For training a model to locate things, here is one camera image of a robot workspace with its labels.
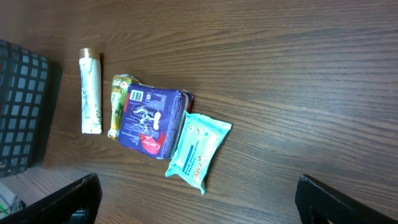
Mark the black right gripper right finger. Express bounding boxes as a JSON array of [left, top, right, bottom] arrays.
[[295, 174, 397, 224]]

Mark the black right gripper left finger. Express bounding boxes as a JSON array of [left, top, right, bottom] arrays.
[[1, 173, 102, 224]]

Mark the purple sanitary pad pack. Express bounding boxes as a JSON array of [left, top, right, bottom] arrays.
[[118, 83, 193, 159]]

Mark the green yellow snack pouch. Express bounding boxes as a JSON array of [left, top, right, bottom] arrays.
[[108, 74, 140, 141]]

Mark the teal wet wipes pack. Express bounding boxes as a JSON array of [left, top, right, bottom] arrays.
[[165, 112, 232, 194]]

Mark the white tube with gold cap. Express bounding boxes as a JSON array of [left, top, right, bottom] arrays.
[[78, 48, 102, 134]]

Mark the dark grey plastic basket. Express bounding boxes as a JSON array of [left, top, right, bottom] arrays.
[[1, 40, 62, 178]]

